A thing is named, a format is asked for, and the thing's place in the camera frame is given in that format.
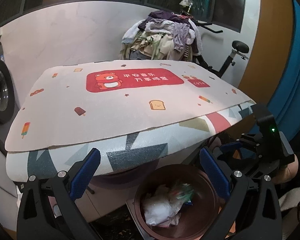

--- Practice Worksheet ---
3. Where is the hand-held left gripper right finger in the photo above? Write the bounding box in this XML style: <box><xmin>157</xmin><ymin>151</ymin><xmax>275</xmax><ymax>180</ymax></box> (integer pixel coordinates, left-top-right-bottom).
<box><xmin>199</xmin><ymin>148</ymin><xmax>283</xmax><ymax>240</ymax></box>

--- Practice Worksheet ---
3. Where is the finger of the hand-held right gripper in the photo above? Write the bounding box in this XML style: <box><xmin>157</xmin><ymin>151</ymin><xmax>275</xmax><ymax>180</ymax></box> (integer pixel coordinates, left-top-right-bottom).
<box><xmin>214</xmin><ymin>151</ymin><xmax>268</xmax><ymax>178</ymax></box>
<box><xmin>219</xmin><ymin>135</ymin><xmax>262</xmax><ymax>154</ymax></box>

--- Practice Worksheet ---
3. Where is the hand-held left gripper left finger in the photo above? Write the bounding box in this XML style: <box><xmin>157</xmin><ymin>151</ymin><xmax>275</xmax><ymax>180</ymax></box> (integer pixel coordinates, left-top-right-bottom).
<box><xmin>17</xmin><ymin>148</ymin><xmax>102</xmax><ymax>240</ymax></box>

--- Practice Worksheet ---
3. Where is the colourful snack wrapper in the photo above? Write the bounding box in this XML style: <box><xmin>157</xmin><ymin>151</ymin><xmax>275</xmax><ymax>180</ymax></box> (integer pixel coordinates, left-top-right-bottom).
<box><xmin>170</xmin><ymin>182</ymin><xmax>195</xmax><ymax>205</ymax></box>

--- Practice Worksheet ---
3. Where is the brown round waste bin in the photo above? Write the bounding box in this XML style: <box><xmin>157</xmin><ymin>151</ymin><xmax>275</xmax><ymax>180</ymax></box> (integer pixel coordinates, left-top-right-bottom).
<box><xmin>134</xmin><ymin>164</ymin><xmax>223</xmax><ymax>240</ymax></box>

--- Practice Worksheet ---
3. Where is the white plastic bag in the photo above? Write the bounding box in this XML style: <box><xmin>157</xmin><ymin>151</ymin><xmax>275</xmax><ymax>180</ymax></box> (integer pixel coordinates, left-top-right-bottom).
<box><xmin>142</xmin><ymin>184</ymin><xmax>184</xmax><ymax>227</ymax></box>

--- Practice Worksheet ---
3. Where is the white fleece garment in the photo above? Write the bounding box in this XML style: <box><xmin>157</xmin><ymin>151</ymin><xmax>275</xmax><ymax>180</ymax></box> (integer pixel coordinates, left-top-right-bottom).
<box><xmin>279</xmin><ymin>185</ymin><xmax>300</xmax><ymax>215</ymax></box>

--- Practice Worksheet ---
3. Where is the printed cartoon table mat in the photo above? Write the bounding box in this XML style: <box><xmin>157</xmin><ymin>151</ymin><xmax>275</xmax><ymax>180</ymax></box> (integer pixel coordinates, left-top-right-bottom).
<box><xmin>5</xmin><ymin>59</ymin><xmax>257</xmax><ymax>153</ymax></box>

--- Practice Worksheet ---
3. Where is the black exercise bike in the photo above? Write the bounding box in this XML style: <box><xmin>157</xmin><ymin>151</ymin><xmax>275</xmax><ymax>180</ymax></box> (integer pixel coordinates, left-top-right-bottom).
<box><xmin>180</xmin><ymin>10</ymin><xmax>250</xmax><ymax>78</ymax></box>

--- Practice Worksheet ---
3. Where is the grey front-load washing machine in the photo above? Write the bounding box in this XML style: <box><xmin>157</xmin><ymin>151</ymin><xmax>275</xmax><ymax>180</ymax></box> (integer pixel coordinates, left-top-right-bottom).
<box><xmin>0</xmin><ymin>36</ymin><xmax>20</xmax><ymax>153</ymax></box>

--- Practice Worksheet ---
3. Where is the pile of clothes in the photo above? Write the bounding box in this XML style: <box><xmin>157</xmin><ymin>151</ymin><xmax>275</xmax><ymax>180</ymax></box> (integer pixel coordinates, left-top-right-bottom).
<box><xmin>121</xmin><ymin>10</ymin><xmax>203</xmax><ymax>62</ymax></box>

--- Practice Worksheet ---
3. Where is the white hanging rag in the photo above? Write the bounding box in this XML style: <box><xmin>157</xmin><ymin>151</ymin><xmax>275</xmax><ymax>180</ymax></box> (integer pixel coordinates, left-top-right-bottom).
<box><xmin>179</xmin><ymin>0</ymin><xmax>194</xmax><ymax>13</ymax></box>

